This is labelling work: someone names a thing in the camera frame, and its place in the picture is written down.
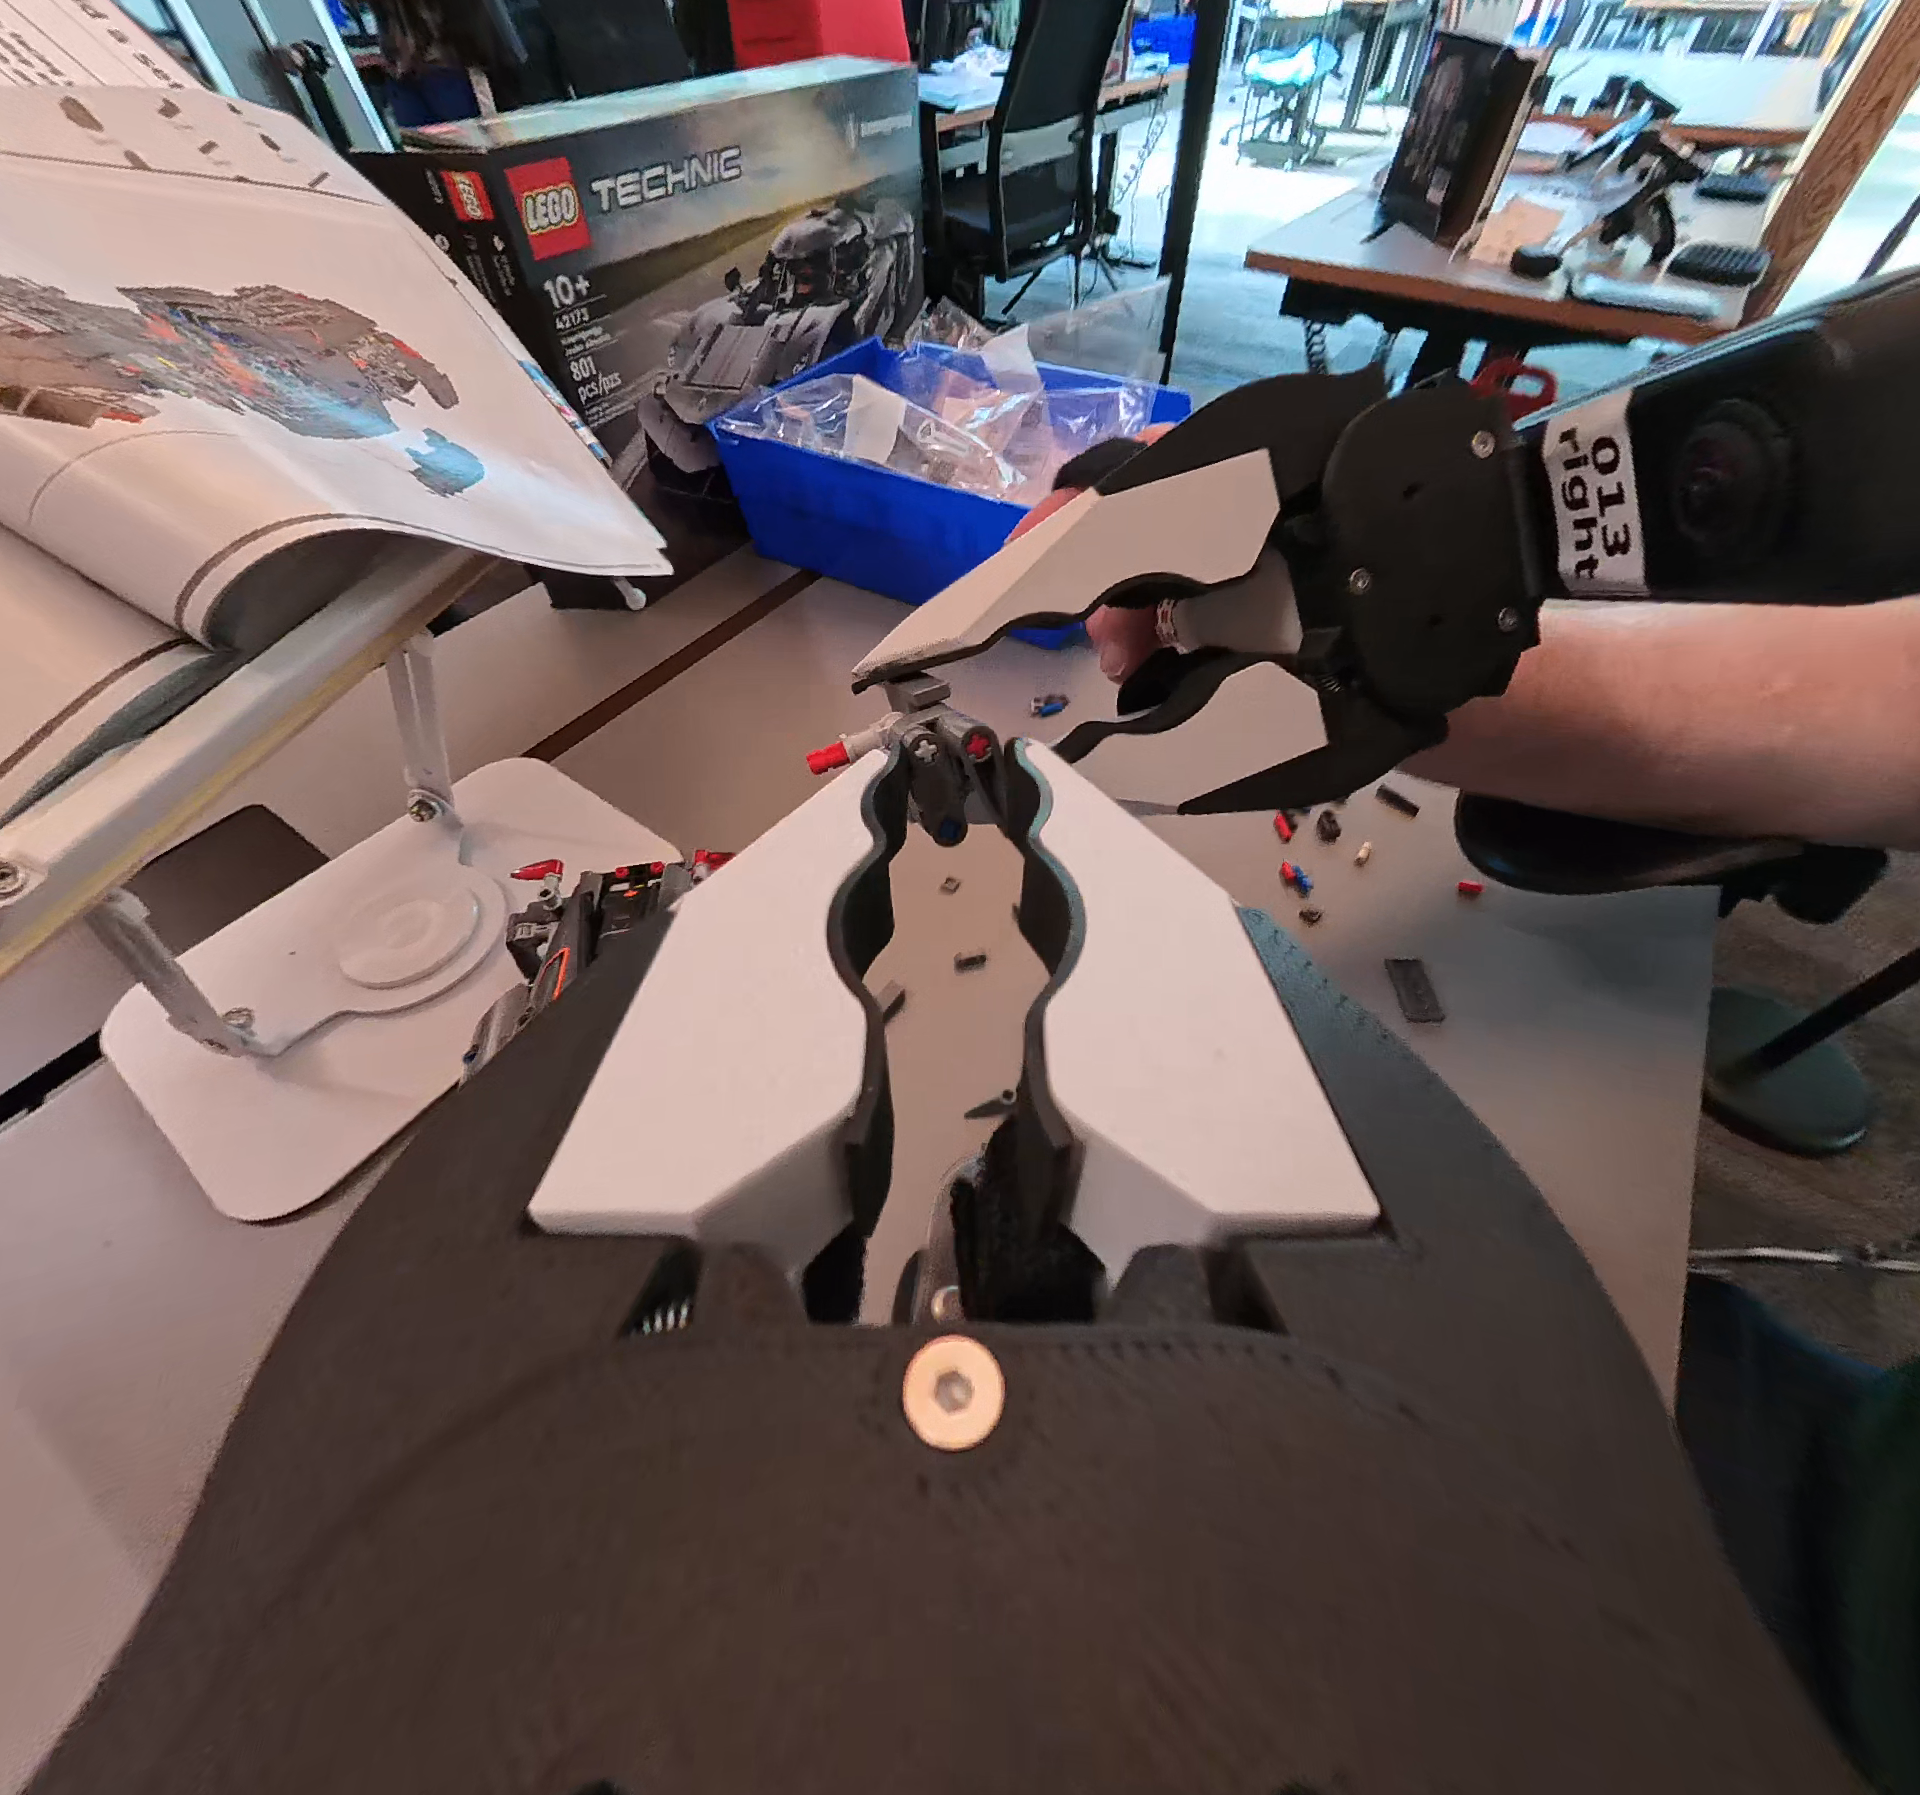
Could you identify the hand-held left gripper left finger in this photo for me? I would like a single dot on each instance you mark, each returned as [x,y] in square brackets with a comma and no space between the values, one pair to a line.
[704,1077]

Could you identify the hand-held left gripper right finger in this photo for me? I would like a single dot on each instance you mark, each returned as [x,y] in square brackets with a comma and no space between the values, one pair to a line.
[1199,1077]

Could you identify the dark green round base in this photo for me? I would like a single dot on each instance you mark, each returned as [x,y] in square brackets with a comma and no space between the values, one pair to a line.
[1785,1088]

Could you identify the background wooden desk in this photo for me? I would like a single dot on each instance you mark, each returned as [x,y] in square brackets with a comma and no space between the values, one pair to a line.
[1353,277]

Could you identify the small lego beam assembly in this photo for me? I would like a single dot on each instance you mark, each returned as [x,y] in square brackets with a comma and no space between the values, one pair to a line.
[935,761]

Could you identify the dark boxed set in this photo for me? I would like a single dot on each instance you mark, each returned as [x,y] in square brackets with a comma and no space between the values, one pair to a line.
[1459,131]

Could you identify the lego instruction booklet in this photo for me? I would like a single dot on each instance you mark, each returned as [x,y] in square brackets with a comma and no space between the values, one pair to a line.
[297,375]

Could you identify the blue plastic bin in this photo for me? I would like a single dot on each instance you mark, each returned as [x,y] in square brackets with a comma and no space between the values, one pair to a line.
[838,523]

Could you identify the lego set box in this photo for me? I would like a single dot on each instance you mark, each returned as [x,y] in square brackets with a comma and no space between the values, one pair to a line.
[672,271]

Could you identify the black office chair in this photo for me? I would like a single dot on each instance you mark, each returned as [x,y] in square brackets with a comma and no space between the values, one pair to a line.
[1051,101]

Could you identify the dark grey lego plate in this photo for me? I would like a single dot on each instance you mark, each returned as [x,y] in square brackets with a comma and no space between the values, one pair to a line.
[1413,995]

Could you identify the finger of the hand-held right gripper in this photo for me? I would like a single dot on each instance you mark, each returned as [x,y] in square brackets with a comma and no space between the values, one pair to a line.
[1140,537]
[1246,734]

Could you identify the white book stand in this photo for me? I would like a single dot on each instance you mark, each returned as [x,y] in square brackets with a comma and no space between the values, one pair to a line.
[297,1120]

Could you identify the red shopping bag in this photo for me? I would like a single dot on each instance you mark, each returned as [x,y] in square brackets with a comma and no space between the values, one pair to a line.
[823,22]

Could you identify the black armrest pad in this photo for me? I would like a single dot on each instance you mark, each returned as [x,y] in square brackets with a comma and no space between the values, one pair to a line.
[1656,866]

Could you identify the grey and black lego car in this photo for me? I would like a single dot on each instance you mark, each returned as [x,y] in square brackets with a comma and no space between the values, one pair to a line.
[556,945]

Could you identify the person's right forearm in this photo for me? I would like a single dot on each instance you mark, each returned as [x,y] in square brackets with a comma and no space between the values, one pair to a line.
[1731,711]

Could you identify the scattered loose lego pieces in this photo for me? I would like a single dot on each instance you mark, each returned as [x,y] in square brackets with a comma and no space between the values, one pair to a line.
[1332,826]

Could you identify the clear plastic parts bags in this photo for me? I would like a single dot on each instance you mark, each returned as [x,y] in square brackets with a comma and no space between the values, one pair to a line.
[933,432]

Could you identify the wooden post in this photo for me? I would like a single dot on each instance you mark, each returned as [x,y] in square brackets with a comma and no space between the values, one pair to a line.
[1847,165]

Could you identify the person's right hand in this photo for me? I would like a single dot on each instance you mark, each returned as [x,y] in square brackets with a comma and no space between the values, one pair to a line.
[1136,637]

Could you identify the black pole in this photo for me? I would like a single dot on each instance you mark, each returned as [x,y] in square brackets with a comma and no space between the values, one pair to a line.
[1199,131]

